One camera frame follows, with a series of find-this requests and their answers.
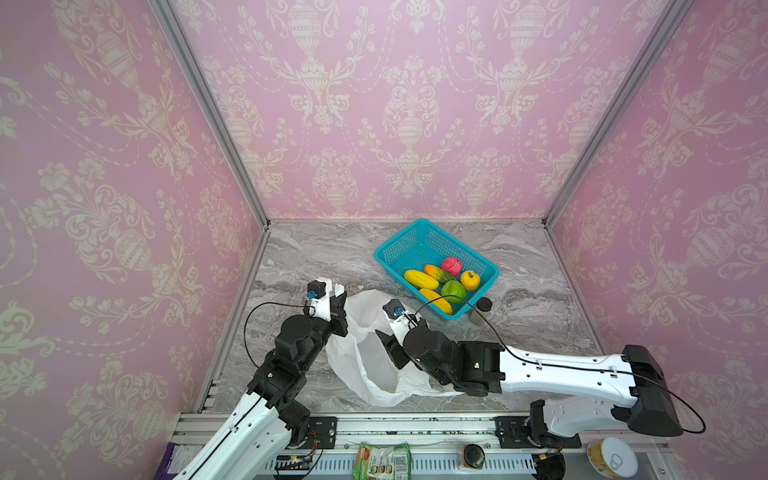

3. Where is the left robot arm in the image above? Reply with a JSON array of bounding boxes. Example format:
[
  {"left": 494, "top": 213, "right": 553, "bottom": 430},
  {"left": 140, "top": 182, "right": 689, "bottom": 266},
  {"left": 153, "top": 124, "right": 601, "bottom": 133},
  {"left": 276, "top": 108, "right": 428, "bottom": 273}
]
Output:
[{"left": 176, "top": 279, "right": 348, "bottom": 479}]

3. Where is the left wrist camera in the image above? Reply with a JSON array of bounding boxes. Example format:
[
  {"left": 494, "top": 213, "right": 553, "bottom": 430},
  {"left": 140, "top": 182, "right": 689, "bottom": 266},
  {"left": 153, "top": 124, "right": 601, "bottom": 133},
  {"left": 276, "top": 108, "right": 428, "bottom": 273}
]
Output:
[{"left": 304, "top": 277, "right": 346, "bottom": 322}]

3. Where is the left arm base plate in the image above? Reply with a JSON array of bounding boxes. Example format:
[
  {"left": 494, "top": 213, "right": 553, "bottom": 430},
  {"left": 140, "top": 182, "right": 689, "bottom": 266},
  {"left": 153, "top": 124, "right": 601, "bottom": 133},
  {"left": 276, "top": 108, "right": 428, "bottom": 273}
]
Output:
[{"left": 287, "top": 416, "right": 339, "bottom": 450}]

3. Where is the black-lidded jar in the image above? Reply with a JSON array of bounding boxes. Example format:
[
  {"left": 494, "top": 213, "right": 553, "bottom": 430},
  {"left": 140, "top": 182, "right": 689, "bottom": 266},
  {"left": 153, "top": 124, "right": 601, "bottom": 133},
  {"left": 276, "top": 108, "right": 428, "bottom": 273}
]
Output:
[{"left": 461, "top": 444, "right": 486, "bottom": 470}]

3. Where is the green fruit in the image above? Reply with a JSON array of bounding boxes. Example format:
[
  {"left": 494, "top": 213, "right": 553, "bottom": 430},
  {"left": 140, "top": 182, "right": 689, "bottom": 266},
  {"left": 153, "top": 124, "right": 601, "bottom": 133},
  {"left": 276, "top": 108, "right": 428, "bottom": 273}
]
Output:
[{"left": 440, "top": 280, "right": 467, "bottom": 304}]

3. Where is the aluminium front rail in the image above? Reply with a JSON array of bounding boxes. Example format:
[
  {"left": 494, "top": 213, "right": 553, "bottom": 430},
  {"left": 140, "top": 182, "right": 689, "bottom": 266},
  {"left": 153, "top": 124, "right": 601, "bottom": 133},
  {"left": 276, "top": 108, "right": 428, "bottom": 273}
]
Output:
[{"left": 170, "top": 410, "right": 667, "bottom": 480}]

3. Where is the pink dragon fruit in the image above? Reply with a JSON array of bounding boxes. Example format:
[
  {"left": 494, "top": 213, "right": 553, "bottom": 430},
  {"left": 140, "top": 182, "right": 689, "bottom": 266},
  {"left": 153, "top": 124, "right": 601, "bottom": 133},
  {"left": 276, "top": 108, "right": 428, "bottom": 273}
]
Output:
[{"left": 440, "top": 257, "right": 463, "bottom": 277}]

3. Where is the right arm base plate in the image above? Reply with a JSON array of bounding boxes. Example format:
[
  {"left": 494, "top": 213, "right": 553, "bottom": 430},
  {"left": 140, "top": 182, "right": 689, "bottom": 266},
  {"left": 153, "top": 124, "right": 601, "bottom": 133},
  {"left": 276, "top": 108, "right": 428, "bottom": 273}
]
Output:
[{"left": 494, "top": 416, "right": 582, "bottom": 450}]

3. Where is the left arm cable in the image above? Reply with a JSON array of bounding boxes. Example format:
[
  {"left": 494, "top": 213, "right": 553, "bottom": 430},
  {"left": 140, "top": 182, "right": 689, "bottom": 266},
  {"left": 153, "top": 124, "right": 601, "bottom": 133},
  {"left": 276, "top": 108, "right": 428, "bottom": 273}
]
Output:
[{"left": 242, "top": 301, "right": 310, "bottom": 370}]

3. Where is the purple snack packet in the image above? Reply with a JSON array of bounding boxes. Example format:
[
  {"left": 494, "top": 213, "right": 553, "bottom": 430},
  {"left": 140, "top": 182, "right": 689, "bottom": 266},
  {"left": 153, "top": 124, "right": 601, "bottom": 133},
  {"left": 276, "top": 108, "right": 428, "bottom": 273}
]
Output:
[{"left": 153, "top": 443, "right": 178, "bottom": 480}]

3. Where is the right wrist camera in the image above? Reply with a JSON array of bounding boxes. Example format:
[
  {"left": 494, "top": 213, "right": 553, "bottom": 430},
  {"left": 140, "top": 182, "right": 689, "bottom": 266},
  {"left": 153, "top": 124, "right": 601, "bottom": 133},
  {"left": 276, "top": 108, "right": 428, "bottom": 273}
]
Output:
[{"left": 383, "top": 299, "right": 420, "bottom": 346}]

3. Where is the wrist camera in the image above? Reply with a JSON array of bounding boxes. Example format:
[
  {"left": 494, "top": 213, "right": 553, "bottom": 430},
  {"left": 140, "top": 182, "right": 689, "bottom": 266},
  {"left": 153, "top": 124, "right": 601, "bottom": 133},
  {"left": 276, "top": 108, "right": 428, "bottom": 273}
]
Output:
[
  {"left": 304, "top": 277, "right": 346, "bottom": 322},
  {"left": 383, "top": 299, "right": 420, "bottom": 346}
]

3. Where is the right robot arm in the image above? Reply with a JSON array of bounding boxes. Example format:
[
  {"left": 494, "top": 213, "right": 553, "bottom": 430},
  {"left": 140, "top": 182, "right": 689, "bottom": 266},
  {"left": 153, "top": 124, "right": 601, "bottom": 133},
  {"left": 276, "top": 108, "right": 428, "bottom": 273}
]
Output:
[{"left": 376, "top": 322, "right": 683, "bottom": 438}]

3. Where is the small black-capped bottle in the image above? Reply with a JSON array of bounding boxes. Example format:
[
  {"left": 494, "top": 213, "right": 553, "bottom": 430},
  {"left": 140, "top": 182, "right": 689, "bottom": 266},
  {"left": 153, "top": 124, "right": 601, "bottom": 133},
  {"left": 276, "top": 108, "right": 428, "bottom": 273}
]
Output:
[{"left": 470, "top": 297, "right": 493, "bottom": 327}]

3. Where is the orange green mango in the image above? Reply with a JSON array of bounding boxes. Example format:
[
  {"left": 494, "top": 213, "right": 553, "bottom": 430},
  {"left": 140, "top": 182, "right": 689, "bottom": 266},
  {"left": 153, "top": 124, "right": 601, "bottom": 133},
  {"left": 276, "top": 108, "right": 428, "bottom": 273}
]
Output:
[{"left": 424, "top": 264, "right": 456, "bottom": 285}]

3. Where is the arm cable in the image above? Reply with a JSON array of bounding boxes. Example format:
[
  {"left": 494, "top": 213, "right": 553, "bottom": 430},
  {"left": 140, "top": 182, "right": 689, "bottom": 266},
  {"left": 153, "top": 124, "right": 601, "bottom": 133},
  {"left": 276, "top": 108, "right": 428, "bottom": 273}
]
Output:
[
  {"left": 242, "top": 301, "right": 310, "bottom": 370},
  {"left": 407, "top": 293, "right": 708, "bottom": 436}
]

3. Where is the yellow fruit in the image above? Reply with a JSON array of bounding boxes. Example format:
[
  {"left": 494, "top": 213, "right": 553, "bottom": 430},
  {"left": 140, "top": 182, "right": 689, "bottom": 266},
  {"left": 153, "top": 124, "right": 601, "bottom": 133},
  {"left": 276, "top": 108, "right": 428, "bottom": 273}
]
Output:
[{"left": 459, "top": 270, "right": 482, "bottom": 292}]

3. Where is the white-lidded can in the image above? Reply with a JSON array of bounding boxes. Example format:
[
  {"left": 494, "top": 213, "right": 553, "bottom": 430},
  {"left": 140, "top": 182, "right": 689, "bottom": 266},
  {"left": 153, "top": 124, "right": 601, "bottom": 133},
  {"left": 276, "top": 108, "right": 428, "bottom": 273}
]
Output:
[{"left": 587, "top": 437, "right": 639, "bottom": 479}]

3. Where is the teal plastic basket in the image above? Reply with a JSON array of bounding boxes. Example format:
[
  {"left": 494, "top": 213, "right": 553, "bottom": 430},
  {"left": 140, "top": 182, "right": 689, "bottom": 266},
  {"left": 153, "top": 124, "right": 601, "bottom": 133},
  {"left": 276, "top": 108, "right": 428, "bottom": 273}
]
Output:
[{"left": 374, "top": 219, "right": 500, "bottom": 321}]

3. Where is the yellow banana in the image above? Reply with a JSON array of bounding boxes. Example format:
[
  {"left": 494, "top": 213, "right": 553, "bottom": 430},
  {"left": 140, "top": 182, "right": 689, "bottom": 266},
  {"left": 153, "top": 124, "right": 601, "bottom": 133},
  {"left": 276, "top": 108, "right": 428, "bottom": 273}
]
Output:
[
  {"left": 419, "top": 288, "right": 454, "bottom": 316},
  {"left": 404, "top": 270, "right": 440, "bottom": 291}
]

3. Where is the white plastic bag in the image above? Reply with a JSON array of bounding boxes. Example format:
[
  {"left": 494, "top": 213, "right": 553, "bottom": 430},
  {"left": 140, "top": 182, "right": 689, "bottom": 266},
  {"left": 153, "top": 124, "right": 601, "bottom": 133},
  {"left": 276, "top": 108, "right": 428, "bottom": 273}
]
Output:
[{"left": 324, "top": 290, "right": 457, "bottom": 408}]

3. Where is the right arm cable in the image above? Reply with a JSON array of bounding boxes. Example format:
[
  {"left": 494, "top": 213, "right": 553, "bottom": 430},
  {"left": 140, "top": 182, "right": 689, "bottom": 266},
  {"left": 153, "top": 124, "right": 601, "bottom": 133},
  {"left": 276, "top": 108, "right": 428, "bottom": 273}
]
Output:
[{"left": 407, "top": 293, "right": 708, "bottom": 436}]

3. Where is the green snack packet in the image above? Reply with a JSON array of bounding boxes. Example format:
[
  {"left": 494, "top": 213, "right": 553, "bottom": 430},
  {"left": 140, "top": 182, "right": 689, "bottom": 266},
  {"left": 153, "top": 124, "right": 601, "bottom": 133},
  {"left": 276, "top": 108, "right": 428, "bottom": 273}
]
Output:
[{"left": 352, "top": 443, "right": 412, "bottom": 480}]

